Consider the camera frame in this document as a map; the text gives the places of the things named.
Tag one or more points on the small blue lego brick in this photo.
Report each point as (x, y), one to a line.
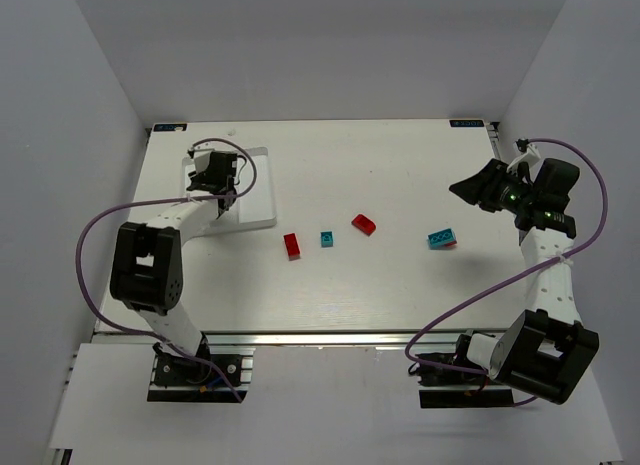
(326, 239)

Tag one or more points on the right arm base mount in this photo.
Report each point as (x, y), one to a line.
(441, 388)

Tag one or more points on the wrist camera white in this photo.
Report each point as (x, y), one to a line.
(527, 155)
(200, 155)

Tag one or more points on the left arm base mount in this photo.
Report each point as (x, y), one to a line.
(174, 379)

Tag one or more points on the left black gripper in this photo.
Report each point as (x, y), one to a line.
(211, 183)

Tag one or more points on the white divided sorting tray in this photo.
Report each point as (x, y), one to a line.
(254, 211)

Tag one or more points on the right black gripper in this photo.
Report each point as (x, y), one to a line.
(488, 191)

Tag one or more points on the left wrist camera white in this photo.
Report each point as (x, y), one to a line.
(200, 155)

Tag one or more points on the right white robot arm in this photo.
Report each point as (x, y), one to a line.
(546, 351)

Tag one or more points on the blue corner label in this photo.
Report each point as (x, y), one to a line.
(169, 127)
(466, 123)

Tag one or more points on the red long lego brick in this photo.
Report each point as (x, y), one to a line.
(292, 246)

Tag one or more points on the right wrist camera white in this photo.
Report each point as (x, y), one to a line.
(527, 155)

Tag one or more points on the red sloped lego brick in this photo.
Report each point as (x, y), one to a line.
(364, 224)

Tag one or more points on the right blue corner label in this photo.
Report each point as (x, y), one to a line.
(466, 123)

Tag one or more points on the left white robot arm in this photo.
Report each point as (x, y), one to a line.
(147, 272)

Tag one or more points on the large teal lego brick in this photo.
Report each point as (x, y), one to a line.
(437, 240)

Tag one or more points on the left blue corner label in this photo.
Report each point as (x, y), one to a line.
(169, 127)

